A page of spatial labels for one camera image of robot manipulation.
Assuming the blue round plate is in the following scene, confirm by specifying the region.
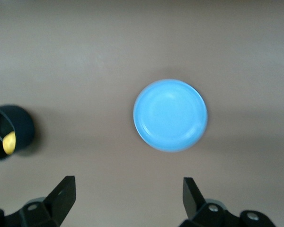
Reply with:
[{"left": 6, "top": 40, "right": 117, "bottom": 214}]
[{"left": 133, "top": 79, "right": 208, "bottom": 153}]

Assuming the yellow potato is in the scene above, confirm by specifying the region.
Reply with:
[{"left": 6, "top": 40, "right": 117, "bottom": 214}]
[{"left": 2, "top": 131, "right": 16, "bottom": 156}]

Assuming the black pot with blue handle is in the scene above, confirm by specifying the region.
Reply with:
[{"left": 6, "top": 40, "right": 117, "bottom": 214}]
[{"left": 0, "top": 105, "right": 36, "bottom": 161}]

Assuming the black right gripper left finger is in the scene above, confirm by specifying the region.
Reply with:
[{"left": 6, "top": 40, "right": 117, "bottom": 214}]
[{"left": 0, "top": 175, "right": 76, "bottom": 227}]

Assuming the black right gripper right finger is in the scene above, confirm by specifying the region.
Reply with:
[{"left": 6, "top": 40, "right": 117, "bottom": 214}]
[{"left": 179, "top": 177, "right": 276, "bottom": 227}]

